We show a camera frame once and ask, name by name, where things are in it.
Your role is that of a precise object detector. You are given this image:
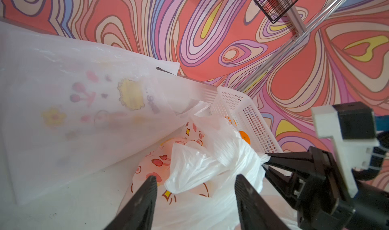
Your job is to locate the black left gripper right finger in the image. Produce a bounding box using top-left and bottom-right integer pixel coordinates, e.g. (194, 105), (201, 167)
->
(235, 174), (289, 230)

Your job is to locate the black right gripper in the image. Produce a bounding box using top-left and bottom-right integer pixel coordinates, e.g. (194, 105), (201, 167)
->
(264, 147), (389, 230)

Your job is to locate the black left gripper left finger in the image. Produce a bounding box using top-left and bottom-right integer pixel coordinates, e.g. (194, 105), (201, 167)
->
(105, 176), (158, 230)

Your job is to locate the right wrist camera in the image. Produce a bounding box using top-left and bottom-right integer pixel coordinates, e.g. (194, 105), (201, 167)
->
(311, 102), (383, 198)

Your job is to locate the printed bag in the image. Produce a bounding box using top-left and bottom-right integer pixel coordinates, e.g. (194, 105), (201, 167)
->
(116, 112), (300, 230)

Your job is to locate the bottom edge orange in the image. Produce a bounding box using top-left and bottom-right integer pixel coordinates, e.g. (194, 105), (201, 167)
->
(239, 131), (251, 145)

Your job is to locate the white plastic basket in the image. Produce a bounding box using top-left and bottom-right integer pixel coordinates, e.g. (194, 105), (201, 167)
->
(211, 87), (282, 154)

